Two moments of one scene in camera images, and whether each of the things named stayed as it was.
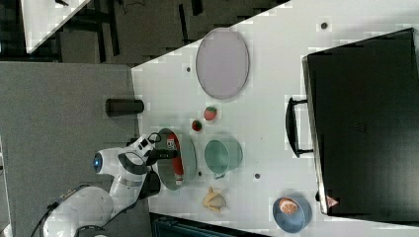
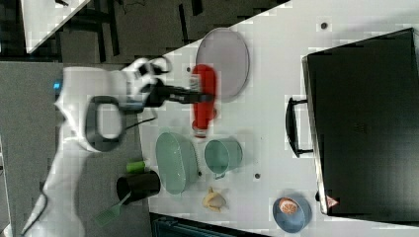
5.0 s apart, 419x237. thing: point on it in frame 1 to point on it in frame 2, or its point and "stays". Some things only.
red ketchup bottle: x=173 y=142 to x=205 y=90
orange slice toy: x=288 y=205 stays
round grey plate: x=222 y=63 stays
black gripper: x=154 y=154 to x=156 y=93
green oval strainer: x=188 y=151 stays
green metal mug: x=221 y=157 stays
